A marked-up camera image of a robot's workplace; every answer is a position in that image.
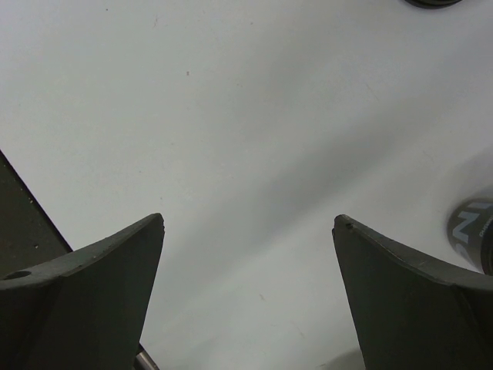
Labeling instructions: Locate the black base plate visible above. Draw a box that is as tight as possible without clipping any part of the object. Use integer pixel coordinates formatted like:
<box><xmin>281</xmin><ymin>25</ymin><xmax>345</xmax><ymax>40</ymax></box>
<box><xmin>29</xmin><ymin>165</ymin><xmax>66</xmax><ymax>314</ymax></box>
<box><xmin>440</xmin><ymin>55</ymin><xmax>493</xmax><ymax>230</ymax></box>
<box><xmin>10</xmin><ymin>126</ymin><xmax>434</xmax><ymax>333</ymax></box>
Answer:
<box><xmin>1</xmin><ymin>155</ymin><xmax>72</xmax><ymax>277</ymax></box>

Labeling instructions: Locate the single black coffee cup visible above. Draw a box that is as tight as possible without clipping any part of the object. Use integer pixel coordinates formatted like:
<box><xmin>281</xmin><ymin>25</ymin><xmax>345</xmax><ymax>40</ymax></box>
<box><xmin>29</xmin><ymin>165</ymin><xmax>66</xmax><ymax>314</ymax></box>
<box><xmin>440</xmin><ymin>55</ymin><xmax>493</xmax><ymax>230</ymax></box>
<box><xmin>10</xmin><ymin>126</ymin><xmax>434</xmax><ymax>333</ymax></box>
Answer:
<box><xmin>446</xmin><ymin>187</ymin><xmax>492</xmax><ymax>275</ymax></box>

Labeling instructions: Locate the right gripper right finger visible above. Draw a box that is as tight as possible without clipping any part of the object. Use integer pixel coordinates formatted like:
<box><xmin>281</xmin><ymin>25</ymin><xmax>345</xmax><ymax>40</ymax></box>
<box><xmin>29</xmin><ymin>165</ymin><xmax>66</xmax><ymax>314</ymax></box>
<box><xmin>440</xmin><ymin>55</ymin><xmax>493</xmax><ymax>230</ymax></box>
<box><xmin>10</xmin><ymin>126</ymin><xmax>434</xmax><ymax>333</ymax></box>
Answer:
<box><xmin>333</xmin><ymin>215</ymin><xmax>492</xmax><ymax>369</ymax></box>

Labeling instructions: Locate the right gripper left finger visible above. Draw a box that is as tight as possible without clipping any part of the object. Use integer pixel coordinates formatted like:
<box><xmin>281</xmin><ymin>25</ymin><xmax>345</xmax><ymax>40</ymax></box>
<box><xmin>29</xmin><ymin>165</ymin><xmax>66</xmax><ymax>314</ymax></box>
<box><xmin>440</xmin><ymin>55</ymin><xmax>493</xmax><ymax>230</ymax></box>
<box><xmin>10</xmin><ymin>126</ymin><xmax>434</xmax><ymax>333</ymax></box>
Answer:
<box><xmin>1</xmin><ymin>214</ymin><xmax>165</xmax><ymax>369</ymax></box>

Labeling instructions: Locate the black lid stack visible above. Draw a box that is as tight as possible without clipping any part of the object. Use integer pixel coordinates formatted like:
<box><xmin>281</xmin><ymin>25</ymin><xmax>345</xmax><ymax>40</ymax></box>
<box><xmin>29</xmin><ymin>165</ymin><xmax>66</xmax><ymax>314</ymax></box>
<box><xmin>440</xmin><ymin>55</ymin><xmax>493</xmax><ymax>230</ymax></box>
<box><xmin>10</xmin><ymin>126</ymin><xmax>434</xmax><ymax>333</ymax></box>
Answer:
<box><xmin>405</xmin><ymin>0</ymin><xmax>461</xmax><ymax>9</ymax></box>

